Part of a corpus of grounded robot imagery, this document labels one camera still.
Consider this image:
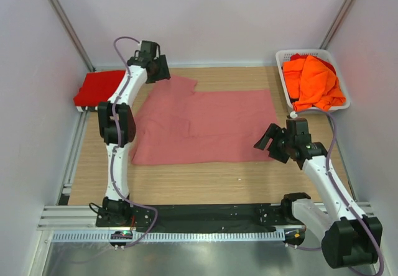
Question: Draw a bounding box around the white plastic basket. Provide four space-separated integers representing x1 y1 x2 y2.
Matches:
275 49 350 112

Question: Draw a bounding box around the orange t shirt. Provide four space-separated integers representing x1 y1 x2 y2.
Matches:
282 56 346 111

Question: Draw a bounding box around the folded red t shirt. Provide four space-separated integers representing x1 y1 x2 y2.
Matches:
73 70 125 107

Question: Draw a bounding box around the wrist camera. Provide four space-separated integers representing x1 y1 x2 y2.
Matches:
134 40 160 60
289 111 298 119

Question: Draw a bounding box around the white slotted cable duct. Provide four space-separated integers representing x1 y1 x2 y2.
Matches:
52 229 285 243

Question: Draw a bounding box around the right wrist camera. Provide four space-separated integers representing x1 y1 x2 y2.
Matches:
289 111 298 119

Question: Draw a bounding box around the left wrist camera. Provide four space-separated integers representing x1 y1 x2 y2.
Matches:
134 40 160 60

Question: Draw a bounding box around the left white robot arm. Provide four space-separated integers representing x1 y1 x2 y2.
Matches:
96 55 170 227

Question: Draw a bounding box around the pink t shirt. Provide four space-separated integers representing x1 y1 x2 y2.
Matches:
131 76 277 165

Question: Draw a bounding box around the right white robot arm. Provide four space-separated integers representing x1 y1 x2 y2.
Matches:
254 118 384 273

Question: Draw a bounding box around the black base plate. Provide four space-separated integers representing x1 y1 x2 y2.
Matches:
96 203 301 234

